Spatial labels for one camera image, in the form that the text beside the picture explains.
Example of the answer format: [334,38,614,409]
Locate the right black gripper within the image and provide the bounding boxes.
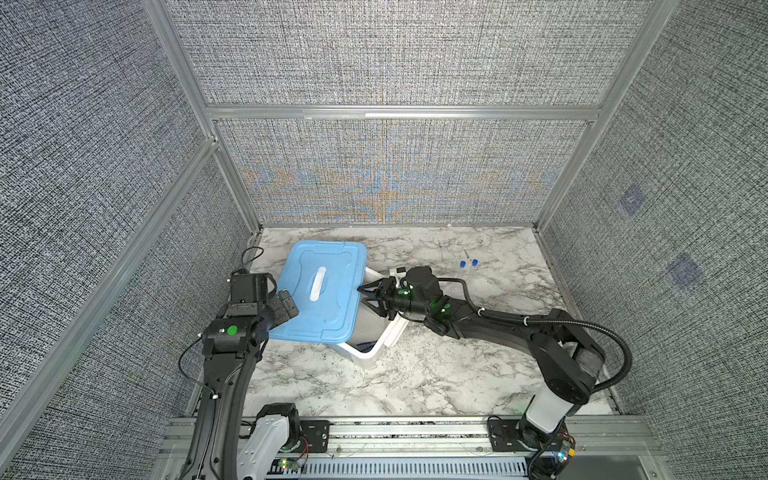
[357,276,431,321]

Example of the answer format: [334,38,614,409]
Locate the white plastic bin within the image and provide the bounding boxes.
[328,302,408,369]

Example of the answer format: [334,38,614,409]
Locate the blue plastic lid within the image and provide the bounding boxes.
[270,240,368,344]

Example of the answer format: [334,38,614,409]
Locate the blue tweezers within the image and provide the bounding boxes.
[356,341,376,353]

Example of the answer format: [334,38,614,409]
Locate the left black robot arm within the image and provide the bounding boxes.
[180,269,298,479]

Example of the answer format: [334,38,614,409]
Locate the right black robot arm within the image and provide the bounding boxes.
[358,266,633,451]

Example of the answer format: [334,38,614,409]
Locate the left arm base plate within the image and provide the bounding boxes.
[281,420,331,455]

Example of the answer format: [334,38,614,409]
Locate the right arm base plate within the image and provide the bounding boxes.
[485,415,576,454]

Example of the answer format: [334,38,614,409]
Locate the aluminium front rail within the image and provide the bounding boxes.
[151,414,674,479]

